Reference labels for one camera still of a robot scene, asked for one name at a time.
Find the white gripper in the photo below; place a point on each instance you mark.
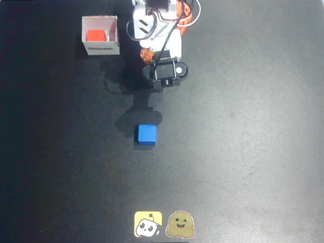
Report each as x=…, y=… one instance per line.
x=171, y=48

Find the black gripper-mounted webcam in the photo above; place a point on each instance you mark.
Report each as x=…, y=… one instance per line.
x=164, y=72

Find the blue wooden cube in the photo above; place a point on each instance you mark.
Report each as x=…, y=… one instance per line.
x=147, y=134

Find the red wooden cube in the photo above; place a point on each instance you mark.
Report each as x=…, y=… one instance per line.
x=96, y=36

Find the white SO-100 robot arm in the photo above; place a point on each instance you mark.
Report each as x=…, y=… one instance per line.
x=141, y=24

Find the hugging face emoji sticker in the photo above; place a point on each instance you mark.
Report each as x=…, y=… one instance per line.
x=180, y=225

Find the white cardboard box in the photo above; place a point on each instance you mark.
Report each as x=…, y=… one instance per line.
x=101, y=48

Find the yellow robot mascot sticker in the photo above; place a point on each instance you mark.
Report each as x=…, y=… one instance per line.
x=148, y=224

